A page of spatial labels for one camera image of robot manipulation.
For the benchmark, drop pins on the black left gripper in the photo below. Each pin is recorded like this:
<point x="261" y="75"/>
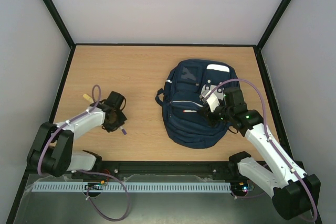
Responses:
<point x="111" y="128"/>

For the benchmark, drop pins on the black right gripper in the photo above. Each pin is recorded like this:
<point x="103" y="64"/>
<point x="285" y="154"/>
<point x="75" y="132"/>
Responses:
<point x="210" y="114"/>

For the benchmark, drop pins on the yellow glue stick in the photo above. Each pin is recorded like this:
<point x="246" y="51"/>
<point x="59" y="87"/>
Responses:
<point x="88" y="98"/>

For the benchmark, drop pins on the navy blue student backpack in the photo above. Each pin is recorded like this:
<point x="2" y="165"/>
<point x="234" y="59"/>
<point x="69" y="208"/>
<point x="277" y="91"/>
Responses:
<point x="182" y="91"/>

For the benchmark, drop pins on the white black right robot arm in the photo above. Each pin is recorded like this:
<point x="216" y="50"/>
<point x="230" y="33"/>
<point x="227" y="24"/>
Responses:
<point x="292" y="191"/>

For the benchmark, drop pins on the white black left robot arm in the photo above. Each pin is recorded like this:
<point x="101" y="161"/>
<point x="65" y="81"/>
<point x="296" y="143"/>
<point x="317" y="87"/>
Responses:
<point x="52" y="149"/>

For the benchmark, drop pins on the left controller circuit board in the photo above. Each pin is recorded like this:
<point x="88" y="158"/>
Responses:
<point x="96" y="185"/>

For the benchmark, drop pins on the controller circuit board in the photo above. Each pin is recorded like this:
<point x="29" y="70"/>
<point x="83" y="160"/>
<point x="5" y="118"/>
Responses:
<point x="244" y="186"/>
<point x="96" y="185"/>

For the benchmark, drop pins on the right controller circuit board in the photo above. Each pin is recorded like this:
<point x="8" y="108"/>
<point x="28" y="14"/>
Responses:
<point x="244" y="186"/>

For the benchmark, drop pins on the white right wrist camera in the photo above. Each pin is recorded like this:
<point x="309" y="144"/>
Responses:
<point x="213" y="100"/>

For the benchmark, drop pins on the light blue slotted cable duct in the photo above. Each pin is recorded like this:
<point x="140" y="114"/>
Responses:
<point x="134" y="187"/>

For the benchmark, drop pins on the black aluminium frame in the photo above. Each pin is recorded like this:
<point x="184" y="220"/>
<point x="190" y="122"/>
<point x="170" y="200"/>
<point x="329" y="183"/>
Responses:
<point x="179" y="167"/>

